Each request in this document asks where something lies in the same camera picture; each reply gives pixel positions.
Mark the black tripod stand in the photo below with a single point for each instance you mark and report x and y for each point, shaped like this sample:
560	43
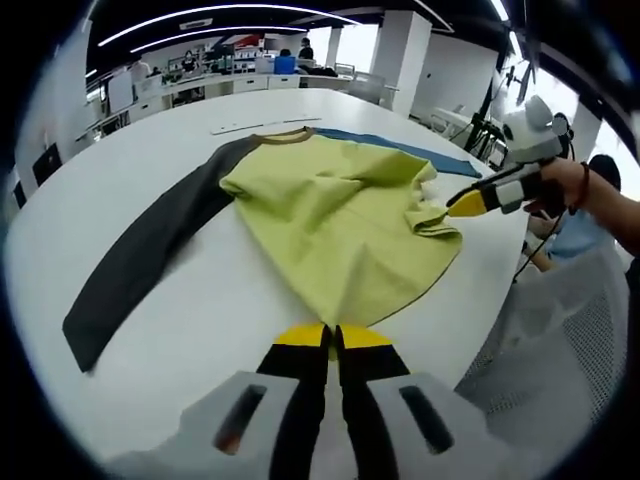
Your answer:
477	127

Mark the ceiling air vent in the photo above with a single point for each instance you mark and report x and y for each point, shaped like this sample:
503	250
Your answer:
203	22

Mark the long ceiling light strip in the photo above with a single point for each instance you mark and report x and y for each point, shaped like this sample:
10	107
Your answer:
215	33
225	12

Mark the yellow grey blue garment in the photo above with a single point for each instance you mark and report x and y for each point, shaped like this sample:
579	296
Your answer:
325	225

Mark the narrow white square pillar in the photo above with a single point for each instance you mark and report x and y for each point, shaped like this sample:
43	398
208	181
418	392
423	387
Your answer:
400	55

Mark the white counter cabinets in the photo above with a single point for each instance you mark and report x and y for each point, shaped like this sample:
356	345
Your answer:
250	84

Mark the wide white square pillar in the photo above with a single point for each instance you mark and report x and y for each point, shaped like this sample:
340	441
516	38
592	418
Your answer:
55	100

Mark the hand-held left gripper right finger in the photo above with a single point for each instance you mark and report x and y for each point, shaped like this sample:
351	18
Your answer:
370	365

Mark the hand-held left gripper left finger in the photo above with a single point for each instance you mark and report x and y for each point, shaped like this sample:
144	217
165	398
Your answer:
295	365

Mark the white mesh office chair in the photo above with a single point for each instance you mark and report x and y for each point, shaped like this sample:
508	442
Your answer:
550	350

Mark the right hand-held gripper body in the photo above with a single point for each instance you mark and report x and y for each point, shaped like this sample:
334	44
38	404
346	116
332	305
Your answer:
530	135

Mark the person's right hand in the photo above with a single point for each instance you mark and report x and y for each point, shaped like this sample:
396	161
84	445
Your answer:
562	185

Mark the tall white appliance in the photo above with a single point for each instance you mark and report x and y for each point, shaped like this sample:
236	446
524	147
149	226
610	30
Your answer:
120	92

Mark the black cabinet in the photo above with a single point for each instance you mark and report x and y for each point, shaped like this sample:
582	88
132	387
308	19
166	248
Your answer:
47	162

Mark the white flat strip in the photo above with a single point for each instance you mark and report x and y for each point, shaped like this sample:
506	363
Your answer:
265	126

